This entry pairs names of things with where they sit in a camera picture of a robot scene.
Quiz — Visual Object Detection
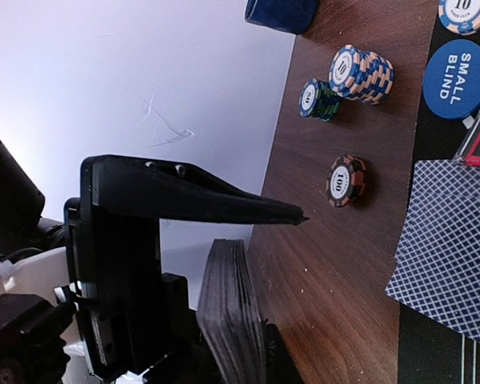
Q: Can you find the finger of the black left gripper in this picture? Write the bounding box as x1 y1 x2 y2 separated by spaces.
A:
81 155 307 226

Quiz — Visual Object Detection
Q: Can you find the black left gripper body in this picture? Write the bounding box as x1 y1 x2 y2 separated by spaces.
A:
64 198 192 380

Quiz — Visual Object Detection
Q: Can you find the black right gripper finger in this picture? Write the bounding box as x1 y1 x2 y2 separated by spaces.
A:
262 320 304 384

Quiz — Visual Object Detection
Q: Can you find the blue-backed playing card deck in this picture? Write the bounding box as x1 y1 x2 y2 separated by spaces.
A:
196 239 267 383

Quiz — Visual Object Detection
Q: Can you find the blue round blind button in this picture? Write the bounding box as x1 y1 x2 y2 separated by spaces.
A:
422 39 480 120

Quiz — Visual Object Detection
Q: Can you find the single blue-white poker chip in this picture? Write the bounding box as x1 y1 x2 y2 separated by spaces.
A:
438 0 480 36

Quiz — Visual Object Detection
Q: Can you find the black round poker mat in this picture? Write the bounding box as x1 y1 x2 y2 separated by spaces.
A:
395 0 480 384

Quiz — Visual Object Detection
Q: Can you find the red poker chip stack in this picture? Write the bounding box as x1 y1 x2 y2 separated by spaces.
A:
326 154 367 208

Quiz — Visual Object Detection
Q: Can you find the green 50 poker chip stack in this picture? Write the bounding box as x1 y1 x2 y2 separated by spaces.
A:
298 78 340 122

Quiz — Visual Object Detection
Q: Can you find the dark blue ceramic mug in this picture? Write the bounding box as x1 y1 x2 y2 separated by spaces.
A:
244 0 319 35

